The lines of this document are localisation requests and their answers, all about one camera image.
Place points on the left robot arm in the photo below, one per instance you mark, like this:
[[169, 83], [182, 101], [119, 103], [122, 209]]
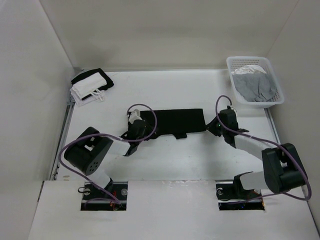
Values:
[[88, 154]]

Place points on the metal table rail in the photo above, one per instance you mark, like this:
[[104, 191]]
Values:
[[275, 136], [62, 139]]

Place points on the white tank top in basket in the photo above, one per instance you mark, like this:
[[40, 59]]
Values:
[[248, 69]]

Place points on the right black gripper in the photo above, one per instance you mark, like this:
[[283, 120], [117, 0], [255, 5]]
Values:
[[210, 126]]

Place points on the left metal table rail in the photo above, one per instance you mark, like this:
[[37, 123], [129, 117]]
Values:
[[62, 139]]

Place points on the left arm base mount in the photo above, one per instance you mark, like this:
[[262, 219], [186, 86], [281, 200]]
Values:
[[94, 199]]

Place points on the black tank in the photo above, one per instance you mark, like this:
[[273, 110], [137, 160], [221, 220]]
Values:
[[107, 82], [176, 122]]

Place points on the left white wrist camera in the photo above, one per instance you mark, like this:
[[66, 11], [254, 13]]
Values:
[[133, 116]]

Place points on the right metal table rail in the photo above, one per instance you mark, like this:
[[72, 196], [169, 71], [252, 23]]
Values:
[[275, 136]]

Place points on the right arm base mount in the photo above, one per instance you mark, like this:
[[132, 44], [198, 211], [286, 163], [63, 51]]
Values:
[[232, 197]]

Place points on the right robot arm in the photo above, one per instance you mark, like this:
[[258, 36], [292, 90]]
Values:
[[273, 177]]

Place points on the white plastic basket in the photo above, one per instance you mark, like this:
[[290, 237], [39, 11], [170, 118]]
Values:
[[235, 62]]

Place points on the grey tank top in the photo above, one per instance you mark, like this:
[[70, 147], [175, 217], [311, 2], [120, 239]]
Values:
[[255, 87]]

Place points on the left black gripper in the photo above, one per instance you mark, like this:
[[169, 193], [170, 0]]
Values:
[[150, 130]]

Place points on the folded black tank top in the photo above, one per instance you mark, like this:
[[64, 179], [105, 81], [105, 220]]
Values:
[[107, 82]]

